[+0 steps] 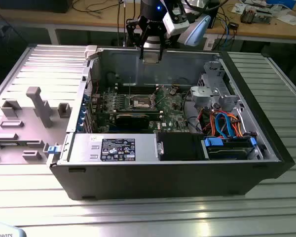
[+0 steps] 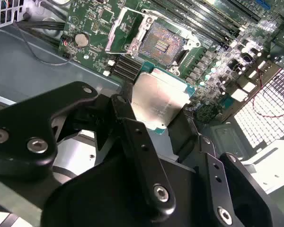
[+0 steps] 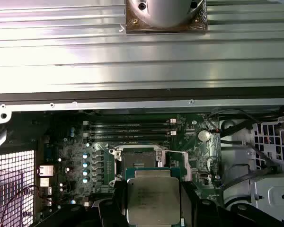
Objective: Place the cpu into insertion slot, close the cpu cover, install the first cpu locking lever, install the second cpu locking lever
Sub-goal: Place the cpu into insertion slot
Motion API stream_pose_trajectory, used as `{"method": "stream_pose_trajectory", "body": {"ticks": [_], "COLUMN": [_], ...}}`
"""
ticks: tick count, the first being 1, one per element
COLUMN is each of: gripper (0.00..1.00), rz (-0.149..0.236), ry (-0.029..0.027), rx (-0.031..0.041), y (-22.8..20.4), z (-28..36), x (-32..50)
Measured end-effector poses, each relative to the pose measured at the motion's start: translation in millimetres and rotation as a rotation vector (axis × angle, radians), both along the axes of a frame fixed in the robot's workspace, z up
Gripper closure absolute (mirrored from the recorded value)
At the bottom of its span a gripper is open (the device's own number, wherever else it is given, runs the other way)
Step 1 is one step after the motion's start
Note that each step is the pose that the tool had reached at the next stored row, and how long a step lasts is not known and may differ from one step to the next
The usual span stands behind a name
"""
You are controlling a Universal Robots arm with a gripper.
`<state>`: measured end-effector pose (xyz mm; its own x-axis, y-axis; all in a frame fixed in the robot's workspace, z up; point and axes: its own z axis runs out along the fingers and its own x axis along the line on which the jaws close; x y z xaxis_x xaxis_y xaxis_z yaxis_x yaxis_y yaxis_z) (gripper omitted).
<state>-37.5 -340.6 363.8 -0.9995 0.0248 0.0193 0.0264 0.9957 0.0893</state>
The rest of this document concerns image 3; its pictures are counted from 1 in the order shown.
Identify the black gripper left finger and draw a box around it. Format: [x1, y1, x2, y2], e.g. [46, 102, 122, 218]
[33, 181, 130, 227]

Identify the green motherboard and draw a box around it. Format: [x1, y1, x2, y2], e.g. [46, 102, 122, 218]
[36, 110, 222, 227]

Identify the black RAM slot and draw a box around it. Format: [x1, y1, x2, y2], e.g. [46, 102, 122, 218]
[83, 131, 178, 140]
[83, 118, 178, 128]
[83, 140, 171, 146]
[83, 127, 171, 134]

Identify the CPU socket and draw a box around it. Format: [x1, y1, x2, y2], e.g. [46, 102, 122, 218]
[108, 146, 169, 187]

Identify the black and silver PC case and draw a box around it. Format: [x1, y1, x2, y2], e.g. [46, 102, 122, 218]
[0, 89, 284, 227]

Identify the silver topped CPU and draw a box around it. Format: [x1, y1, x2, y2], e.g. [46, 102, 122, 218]
[124, 166, 182, 225]

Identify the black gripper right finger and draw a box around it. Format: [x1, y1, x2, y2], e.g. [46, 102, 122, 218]
[179, 181, 284, 227]

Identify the silver metal drive cage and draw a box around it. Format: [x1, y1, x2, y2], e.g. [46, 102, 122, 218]
[249, 119, 284, 215]

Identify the silver coin battery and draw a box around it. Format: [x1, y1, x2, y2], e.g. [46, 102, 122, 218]
[198, 130, 211, 142]

